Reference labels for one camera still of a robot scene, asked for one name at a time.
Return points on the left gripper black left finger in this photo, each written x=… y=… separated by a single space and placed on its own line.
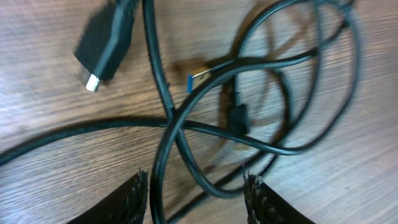
x=127 y=204

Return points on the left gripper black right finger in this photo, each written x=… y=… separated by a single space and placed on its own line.
x=265 y=206

